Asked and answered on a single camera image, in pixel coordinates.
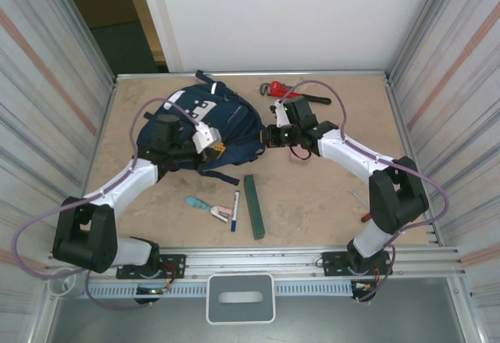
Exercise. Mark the grey box with white rim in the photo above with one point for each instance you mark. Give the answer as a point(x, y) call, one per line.
point(218, 284)

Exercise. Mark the short aluminium frame rail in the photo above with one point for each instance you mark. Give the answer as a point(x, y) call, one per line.
point(332, 73)

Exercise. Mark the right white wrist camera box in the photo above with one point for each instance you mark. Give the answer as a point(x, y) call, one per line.
point(281, 114)

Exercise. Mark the blue white marker pen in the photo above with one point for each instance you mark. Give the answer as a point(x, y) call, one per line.
point(235, 210)

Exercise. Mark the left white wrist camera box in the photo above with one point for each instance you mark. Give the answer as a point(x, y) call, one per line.
point(205, 138)

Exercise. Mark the slotted aluminium side rail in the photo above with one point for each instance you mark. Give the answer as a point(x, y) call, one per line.
point(394, 101)

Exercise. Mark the red pipe wrench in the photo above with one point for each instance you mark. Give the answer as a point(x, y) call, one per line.
point(277, 87)

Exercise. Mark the pink pencil case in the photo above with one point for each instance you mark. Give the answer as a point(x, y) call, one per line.
point(297, 158)

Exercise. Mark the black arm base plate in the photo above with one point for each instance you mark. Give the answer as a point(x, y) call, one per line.
point(332, 263)
point(173, 265)

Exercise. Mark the black controller board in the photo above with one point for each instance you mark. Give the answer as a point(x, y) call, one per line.
point(365, 290)
point(150, 294)

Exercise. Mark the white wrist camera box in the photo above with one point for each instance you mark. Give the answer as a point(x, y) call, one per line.
point(205, 138)
point(281, 114)

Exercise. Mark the dark green long box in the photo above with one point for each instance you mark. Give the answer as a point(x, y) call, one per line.
point(254, 210)

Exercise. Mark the white plastic tube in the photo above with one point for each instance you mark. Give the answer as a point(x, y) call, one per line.
point(64, 286)

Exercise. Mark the navy blue backpack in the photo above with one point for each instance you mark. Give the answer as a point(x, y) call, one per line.
point(230, 124)

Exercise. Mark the pink white stapler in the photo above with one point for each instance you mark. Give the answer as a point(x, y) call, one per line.
point(222, 213)

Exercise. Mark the long aluminium mounting rail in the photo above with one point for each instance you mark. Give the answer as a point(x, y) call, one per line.
point(254, 259)

